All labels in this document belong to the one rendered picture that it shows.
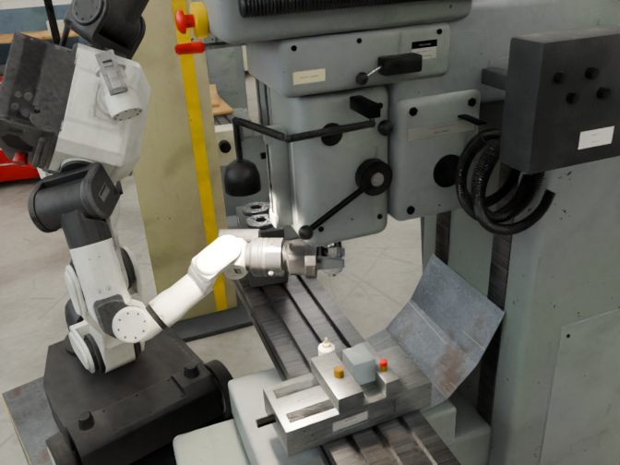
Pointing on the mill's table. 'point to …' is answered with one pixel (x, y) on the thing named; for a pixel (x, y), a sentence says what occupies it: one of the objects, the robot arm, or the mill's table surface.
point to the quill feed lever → (365, 176)
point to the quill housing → (333, 162)
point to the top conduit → (304, 5)
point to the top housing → (325, 19)
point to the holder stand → (260, 213)
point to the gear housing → (345, 58)
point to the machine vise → (410, 392)
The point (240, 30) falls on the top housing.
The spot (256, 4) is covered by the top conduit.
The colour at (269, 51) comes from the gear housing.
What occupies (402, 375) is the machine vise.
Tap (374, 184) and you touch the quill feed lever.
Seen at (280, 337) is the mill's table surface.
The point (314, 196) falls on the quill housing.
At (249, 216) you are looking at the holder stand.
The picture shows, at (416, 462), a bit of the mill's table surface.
